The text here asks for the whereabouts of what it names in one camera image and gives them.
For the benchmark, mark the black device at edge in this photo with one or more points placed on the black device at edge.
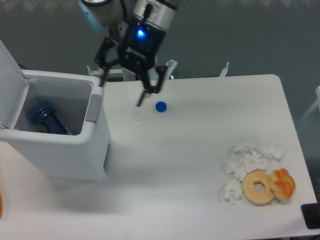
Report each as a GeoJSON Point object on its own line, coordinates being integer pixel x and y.
{"type": "Point", "coordinates": [311, 215]}

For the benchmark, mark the blue bottle cap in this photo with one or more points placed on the blue bottle cap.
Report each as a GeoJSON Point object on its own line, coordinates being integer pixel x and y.
{"type": "Point", "coordinates": [160, 106]}

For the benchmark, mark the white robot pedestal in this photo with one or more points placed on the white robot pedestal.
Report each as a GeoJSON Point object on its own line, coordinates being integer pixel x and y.
{"type": "Point", "coordinates": [128, 73]}

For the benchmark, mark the white furniture at right edge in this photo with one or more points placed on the white furniture at right edge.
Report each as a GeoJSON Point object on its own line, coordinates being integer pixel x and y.
{"type": "Point", "coordinates": [310, 115]}

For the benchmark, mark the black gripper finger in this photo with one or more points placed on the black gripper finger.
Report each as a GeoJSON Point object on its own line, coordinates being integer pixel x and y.
{"type": "Point", "coordinates": [101, 59]}
{"type": "Point", "coordinates": [143, 76]}

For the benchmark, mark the white metal base frame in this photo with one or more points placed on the white metal base frame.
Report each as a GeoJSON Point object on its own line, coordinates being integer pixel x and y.
{"type": "Point", "coordinates": [123, 75]}

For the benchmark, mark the blue plastic bottle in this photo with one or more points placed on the blue plastic bottle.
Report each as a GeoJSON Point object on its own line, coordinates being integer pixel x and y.
{"type": "Point", "coordinates": [46, 120]}

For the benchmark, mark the large crumpled white tissue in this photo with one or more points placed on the large crumpled white tissue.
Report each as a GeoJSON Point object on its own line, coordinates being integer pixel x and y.
{"type": "Point", "coordinates": [247, 157]}

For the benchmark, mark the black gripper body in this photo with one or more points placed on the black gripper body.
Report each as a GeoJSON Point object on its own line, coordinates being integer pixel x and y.
{"type": "Point", "coordinates": [140, 47]}

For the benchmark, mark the orange glazed twisted bun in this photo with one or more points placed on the orange glazed twisted bun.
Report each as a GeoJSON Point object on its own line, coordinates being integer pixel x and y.
{"type": "Point", "coordinates": [282, 184]}

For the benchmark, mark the plain ring donut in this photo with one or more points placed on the plain ring donut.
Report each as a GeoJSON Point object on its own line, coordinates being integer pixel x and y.
{"type": "Point", "coordinates": [248, 187]}

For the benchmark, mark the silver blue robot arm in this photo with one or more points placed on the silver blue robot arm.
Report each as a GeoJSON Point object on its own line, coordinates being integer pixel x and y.
{"type": "Point", "coordinates": [147, 24]}

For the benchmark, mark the orange object at edge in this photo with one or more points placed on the orange object at edge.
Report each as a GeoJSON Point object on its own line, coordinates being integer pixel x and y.
{"type": "Point", "coordinates": [1, 206]}

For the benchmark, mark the white bottle cap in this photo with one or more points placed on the white bottle cap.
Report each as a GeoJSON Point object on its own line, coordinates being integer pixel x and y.
{"type": "Point", "coordinates": [136, 117]}

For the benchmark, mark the small crumpled white tissue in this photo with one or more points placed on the small crumpled white tissue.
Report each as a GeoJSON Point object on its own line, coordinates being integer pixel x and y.
{"type": "Point", "coordinates": [233, 192]}

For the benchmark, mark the white trash can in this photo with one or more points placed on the white trash can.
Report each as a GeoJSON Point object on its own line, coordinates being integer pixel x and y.
{"type": "Point", "coordinates": [77, 99]}

